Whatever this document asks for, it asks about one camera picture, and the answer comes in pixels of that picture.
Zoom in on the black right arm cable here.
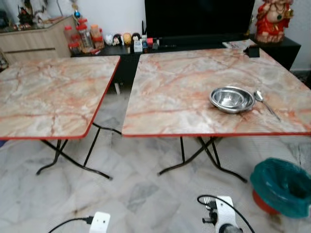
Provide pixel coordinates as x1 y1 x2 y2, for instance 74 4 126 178
197 194 256 233

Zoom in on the large steel bowl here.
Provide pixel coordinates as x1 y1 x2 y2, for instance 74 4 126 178
209 86 256 114

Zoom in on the black clamp stand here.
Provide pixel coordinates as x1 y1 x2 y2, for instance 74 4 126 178
243 45 261 59

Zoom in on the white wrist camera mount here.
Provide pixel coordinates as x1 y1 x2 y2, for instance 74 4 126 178
214 196 237 232
90 212 111 233

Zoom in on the yellow round doll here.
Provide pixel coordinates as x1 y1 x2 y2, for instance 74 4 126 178
121 33 133 46

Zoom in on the short red lid jar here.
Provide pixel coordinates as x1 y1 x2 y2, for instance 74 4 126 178
63 24 81 55

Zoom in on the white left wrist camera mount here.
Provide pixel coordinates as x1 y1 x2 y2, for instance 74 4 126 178
90 212 111 233

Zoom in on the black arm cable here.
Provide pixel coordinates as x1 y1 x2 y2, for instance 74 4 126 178
197 194 256 233
48 216 94 233

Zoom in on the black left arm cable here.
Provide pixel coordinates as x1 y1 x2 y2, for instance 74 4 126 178
48 216 94 233

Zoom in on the teal bin bag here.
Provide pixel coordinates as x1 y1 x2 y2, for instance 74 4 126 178
250 157 311 219

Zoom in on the red laughing buddha figurine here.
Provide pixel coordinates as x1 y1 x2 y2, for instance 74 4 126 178
255 0 294 44

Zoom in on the tall red lid jar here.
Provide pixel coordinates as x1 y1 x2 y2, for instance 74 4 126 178
77 18 94 53

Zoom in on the white orange printed leaflet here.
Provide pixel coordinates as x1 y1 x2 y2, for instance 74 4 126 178
223 40 251 50

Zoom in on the steel spoon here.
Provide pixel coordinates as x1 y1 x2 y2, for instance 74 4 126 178
253 90 282 122

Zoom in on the small steel bowl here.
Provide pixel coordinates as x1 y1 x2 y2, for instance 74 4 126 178
214 89 247 108

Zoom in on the dark ornament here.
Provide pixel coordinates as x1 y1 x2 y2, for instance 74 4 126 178
17 5 35 28

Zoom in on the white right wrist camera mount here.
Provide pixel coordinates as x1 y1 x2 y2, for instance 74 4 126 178
214 196 237 232

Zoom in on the black flat television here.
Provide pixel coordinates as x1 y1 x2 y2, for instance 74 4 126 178
144 0 256 39

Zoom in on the red rubbish bin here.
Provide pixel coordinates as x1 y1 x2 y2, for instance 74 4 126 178
252 189 282 215

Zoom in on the light wooden cabinet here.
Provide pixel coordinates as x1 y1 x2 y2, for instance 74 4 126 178
0 16 79 64

